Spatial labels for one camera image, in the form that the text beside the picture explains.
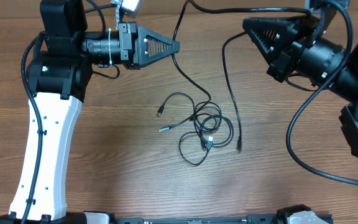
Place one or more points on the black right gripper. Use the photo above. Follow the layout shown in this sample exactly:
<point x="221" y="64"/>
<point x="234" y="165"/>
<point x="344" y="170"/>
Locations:
<point x="283" y="61"/>

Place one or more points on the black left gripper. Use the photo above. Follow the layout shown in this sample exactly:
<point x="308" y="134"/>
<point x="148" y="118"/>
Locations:
<point x="128" y="32"/>

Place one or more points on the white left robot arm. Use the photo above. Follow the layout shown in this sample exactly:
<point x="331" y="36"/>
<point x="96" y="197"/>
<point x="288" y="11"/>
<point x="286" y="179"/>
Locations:
<point x="55" y="80"/>

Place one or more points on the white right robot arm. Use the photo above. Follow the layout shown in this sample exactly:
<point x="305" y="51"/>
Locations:
<point x="331" y="67"/>

